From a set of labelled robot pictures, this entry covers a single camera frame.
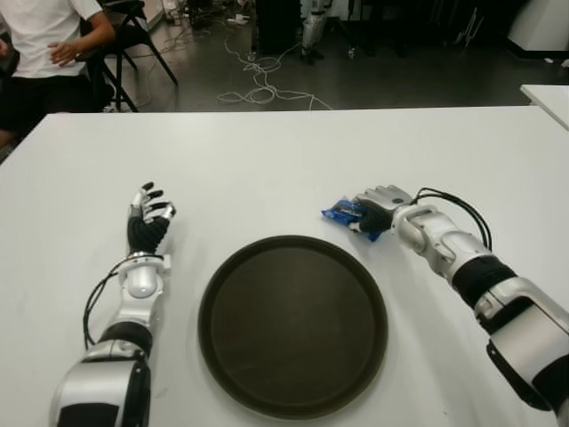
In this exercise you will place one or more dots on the person in white shirt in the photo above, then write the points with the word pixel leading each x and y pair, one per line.
pixel 42 26

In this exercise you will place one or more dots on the white power strip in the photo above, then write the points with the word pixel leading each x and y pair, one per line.
pixel 239 18

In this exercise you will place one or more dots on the black folding chair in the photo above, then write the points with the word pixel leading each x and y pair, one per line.
pixel 133 35

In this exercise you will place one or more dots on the folded metal stand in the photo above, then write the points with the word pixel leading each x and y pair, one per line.
pixel 470 26

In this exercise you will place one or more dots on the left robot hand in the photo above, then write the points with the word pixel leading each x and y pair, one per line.
pixel 146 231

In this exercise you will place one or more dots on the black wheeled chair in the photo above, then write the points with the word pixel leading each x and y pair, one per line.
pixel 369 26

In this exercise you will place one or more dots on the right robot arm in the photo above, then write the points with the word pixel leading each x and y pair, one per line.
pixel 444 240

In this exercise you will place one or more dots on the white side table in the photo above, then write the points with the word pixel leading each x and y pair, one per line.
pixel 549 100

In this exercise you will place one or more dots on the blue Oreo package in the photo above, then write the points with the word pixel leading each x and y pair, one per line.
pixel 342 211

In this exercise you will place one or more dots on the round brown tray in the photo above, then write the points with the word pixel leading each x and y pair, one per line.
pixel 293 324

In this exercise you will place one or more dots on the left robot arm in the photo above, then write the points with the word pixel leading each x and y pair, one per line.
pixel 140 284

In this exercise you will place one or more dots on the silver humanoid robot leg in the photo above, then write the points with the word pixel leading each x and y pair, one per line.
pixel 312 26

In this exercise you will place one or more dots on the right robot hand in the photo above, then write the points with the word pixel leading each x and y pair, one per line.
pixel 378 211

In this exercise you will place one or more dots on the white cabinet with black base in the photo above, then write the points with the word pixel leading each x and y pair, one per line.
pixel 542 22

